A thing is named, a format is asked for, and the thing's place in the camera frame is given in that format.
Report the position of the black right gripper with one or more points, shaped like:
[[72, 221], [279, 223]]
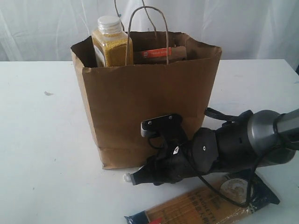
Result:
[[198, 156]]

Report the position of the blister pack of white pills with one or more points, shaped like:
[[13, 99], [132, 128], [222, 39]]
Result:
[[127, 177]]

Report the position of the spaghetti package dark blue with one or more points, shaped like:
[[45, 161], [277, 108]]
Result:
[[203, 206]]

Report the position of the brown paper shopping bag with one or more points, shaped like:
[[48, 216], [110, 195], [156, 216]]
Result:
[[118, 99]]

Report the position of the brown kraft pouch white label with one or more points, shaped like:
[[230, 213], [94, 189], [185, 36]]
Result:
[[158, 56]]

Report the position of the yellow millet grain pack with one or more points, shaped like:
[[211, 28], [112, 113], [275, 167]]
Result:
[[110, 43]]

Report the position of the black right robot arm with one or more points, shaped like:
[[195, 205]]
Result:
[[249, 140]]

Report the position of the white backdrop sheet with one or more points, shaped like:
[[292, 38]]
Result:
[[44, 30]]

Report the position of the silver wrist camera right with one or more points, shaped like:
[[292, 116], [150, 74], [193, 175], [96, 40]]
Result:
[[164, 125]]

